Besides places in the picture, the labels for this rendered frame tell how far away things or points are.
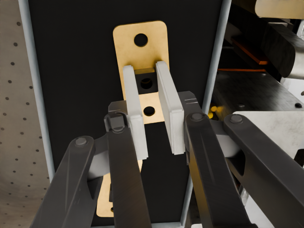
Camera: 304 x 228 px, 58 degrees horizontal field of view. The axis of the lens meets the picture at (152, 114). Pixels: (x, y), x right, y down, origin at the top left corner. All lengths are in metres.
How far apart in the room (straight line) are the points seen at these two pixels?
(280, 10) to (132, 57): 0.18
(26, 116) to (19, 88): 0.08
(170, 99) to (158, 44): 0.06
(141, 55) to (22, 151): 0.72
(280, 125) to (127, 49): 0.22
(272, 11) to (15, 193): 0.90
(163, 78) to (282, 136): 0.22
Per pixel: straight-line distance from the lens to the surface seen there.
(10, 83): 0.77
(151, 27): 0.20
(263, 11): 0.32
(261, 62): 0.59
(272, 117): 0.34
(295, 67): 0.33
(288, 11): 0.33
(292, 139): 0.38
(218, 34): 0.21
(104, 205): 0.30
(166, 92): 0.16
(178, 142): 0.15
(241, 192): 0.60
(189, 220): 0.54
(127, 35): 0.20
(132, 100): 0.15
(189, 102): 0.16
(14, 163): 0.93
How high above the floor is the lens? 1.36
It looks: 57 degrees down
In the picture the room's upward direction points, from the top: 168 degrees clockwise
